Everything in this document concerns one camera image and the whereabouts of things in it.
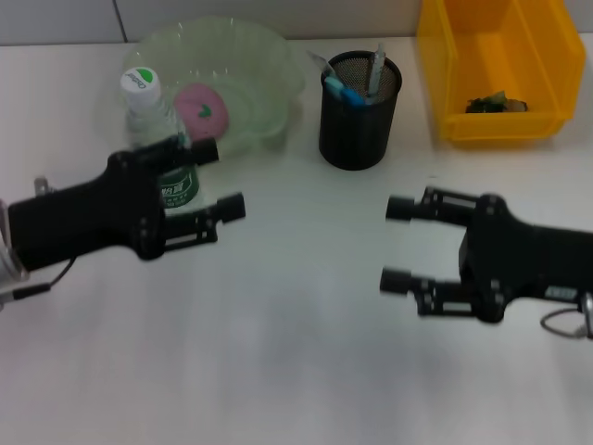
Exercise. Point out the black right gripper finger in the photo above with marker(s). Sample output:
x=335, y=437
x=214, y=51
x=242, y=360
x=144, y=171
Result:
x=396, y=280
x=400, y=208

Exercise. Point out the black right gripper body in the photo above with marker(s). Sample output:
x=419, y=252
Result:
x=523, y=250

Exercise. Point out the black mesh pen holder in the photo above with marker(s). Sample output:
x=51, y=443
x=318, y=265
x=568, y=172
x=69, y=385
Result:
x=354, y=134

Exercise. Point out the blue scissors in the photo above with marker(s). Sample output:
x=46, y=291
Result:
x=349, y=95

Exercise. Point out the green plastic wrapper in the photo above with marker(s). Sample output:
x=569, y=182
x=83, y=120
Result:
x=491, y=104

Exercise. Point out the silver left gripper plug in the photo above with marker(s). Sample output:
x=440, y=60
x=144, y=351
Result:
x=42, y=185

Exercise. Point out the pink peach toy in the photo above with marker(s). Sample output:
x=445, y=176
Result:
x=204, y=116

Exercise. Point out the silver ballpoint pen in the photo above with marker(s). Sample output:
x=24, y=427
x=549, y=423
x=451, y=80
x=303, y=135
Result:
x=376, y=69

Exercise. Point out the clear bottle green label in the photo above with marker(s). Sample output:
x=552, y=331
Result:
x=139, y=85

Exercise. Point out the green glass fruit bowl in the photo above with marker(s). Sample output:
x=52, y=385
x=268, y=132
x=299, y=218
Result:
x=250, y=69

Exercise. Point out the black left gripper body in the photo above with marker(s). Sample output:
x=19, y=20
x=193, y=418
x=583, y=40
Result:
x=88, y=218

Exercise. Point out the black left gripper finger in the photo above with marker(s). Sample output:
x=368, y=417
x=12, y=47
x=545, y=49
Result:
x=231, y=206
x=204, y=150

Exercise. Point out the yellow plastic bin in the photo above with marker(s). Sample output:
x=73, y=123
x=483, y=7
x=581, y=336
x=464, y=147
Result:
x=500, y=55

